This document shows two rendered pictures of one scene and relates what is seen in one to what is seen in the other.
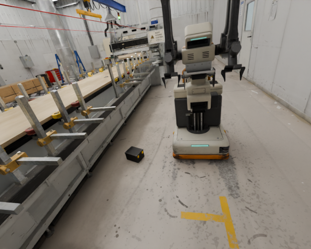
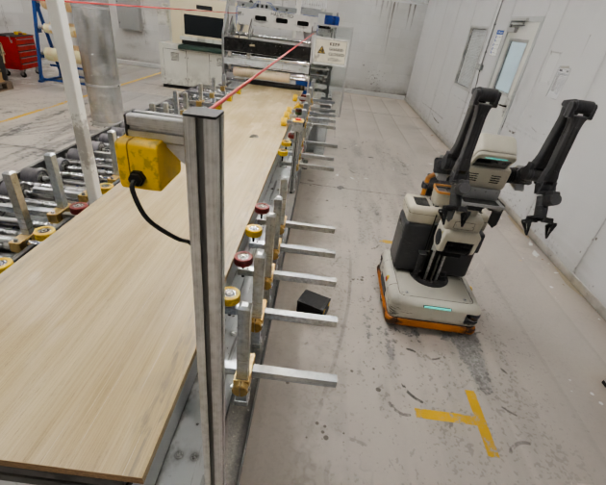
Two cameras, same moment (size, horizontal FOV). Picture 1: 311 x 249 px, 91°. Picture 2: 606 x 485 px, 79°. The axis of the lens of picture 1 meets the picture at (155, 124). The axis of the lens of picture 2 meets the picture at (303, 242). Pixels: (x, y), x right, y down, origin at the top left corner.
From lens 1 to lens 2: 113 cm
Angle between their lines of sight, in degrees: 13
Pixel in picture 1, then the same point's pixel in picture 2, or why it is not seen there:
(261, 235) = (524, 444)
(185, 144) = (416, 302)
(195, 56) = (479, 178)
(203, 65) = (487, 194)
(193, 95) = (454, 230)
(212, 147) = (456, 314)
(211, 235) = (463, 442)
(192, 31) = (491, 146)
